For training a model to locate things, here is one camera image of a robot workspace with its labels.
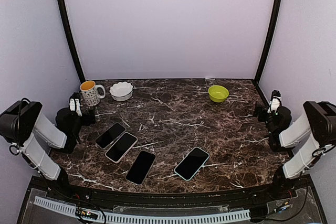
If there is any light blue phone case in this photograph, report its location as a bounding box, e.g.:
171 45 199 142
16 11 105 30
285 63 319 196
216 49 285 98
174 146 211 182

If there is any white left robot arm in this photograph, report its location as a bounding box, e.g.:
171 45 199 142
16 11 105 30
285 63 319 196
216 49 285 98
1 98 96 201

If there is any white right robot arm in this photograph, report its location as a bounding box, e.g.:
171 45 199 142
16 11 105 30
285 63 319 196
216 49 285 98
253 98 335 200

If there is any phone in grey case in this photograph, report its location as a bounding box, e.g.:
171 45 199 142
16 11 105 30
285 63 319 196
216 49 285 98
95 123 126 149

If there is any phone in pink case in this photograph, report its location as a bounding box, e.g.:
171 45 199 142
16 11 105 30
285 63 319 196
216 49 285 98
105 132 138 164

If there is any white patterned mug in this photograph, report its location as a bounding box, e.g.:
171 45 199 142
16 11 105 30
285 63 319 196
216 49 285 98
80 80 106 107

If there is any white scalloped bowl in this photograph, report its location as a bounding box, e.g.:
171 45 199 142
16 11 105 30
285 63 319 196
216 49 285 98
109 81 134 102

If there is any green bowl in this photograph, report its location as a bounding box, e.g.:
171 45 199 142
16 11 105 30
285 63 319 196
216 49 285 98
208 85 229 103

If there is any left green circuit board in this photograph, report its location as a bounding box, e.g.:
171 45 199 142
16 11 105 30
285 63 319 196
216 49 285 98
75 208 98 221

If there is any green circuit board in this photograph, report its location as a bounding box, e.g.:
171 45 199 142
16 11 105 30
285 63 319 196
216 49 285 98
273 201 290 213
75 208 98 221

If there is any right green circuit board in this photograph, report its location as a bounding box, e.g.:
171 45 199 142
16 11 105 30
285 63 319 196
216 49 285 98
273 201 290 213

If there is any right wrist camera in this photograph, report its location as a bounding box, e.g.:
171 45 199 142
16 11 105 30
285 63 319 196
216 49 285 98
267 90 282 113

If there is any black front rail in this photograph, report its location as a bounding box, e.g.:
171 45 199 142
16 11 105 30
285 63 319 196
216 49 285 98
47 185 298 209

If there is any white slotted cable duct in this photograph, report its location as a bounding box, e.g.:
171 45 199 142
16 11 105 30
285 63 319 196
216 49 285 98
33 196 251 224

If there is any black right frame post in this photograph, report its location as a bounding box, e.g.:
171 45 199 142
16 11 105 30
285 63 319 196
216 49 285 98
254 0 281 86

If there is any black frame post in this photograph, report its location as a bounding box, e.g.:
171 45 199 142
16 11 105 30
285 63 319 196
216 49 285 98
254 0 281 86
57 0 86 83

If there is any black left frame post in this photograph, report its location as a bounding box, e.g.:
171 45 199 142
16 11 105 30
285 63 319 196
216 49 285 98
57 0 86 83

